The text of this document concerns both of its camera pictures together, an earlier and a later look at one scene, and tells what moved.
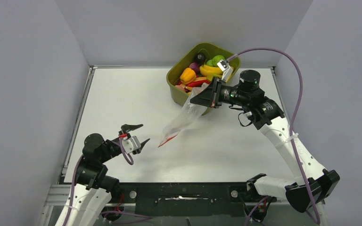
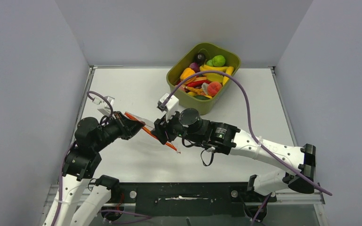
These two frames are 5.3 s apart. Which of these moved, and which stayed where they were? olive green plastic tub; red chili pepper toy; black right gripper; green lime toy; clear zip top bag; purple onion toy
Moved: clear zip top bag; black right gripper
Stayed: red chili pepper toy; purple onion toy; green lime toy; olive green plastic tub
